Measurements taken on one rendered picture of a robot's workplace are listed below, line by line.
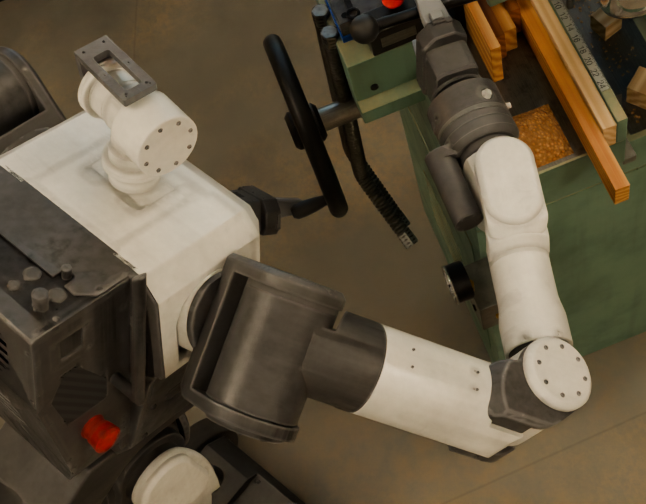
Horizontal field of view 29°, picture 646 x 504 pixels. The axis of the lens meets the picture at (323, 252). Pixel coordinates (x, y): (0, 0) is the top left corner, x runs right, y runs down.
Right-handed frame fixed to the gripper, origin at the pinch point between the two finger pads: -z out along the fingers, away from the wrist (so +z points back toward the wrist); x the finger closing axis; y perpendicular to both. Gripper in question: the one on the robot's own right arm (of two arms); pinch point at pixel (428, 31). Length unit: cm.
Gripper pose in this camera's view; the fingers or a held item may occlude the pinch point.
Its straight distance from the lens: 152.6
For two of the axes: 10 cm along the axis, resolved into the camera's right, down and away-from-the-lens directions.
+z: 3.2, 8.3, -4.5
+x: 0.7, 4.6, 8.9
